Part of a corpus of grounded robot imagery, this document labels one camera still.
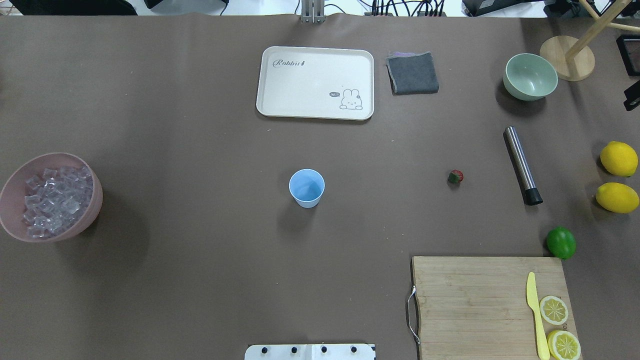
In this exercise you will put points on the red strawberry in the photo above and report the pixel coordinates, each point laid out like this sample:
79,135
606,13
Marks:
455,177

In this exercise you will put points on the light blue plastic cup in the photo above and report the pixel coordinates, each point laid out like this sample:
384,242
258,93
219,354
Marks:
307,186

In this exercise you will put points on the pile of clear ice cubes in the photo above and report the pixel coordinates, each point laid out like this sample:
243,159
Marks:
55,200

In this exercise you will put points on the cream rabbit serving tray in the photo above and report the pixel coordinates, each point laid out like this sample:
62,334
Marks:
316,83

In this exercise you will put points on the grey folded cloth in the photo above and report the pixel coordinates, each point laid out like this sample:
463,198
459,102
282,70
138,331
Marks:
412,73

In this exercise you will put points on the wooden cutting board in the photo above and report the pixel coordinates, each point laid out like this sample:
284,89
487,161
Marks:
475,307

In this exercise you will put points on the green bowl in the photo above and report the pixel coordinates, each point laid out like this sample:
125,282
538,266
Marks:
529,77

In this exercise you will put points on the yellow plastic knife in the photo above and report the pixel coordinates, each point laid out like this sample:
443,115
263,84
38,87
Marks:
531,293

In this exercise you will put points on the green lime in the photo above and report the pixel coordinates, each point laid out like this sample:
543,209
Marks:
561,243

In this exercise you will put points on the lemon slice upper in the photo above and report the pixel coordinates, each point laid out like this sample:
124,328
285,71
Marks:
554,310

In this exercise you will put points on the lemon slice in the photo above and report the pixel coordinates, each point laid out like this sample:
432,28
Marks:
554,310
564,345

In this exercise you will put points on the wooden mug tree stand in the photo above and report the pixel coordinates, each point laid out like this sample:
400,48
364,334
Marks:
571,57

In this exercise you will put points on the lemon slice lower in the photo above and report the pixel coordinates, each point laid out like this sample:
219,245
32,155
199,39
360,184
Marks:
564,345

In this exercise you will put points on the yellow lemon lower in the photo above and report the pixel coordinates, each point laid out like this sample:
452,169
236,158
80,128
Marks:
617,197

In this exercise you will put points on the yellow lemon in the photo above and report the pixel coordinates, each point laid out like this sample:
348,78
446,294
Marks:
617,197
619,159

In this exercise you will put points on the yellow lemon upper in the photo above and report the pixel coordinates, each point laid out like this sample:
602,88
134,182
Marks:
619,159

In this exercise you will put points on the pink bowl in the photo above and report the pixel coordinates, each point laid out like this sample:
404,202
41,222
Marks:
12,202

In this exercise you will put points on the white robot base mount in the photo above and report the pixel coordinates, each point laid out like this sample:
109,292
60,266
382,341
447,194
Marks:
318,351

